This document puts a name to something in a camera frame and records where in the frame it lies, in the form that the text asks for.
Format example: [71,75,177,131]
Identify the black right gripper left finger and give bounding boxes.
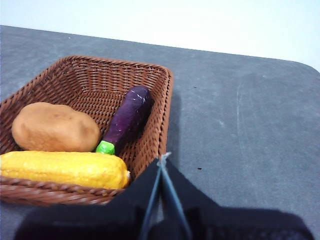
[13,157,161,240]

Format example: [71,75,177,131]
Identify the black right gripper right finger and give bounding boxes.
[161,159,315,240]

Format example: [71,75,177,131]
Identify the yellow corn cob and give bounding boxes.
[0,150,131,190]

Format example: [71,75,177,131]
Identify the brown potato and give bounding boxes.
[11,101,102,153]

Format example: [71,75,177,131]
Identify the purple eggplant with green stem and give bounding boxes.
[95,85,153,156]

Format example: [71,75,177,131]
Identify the brown wicker basket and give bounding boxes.
[0,55,175,207]

